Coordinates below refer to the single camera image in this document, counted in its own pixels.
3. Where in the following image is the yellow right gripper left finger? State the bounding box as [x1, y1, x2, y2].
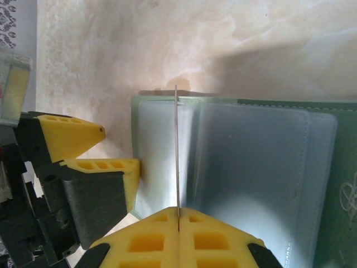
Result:
[79, 208, 180, 268]

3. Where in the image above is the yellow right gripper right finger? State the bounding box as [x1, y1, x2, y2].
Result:
[178, 208, 284, 268]

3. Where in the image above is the dark credit card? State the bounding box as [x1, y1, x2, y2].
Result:
[173, 84, 182, 232]

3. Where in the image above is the clear acrylic card stand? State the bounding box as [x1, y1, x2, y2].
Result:
[0, 54, 33, 124]

